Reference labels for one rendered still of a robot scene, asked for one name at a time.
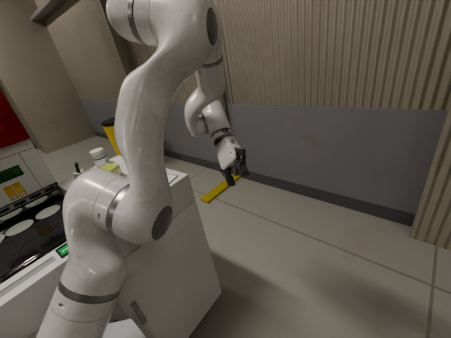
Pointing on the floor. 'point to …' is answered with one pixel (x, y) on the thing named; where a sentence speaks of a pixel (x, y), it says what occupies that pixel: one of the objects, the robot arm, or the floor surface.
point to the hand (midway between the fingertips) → (237, 178)
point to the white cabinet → (170, 281)
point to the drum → (111, 133)
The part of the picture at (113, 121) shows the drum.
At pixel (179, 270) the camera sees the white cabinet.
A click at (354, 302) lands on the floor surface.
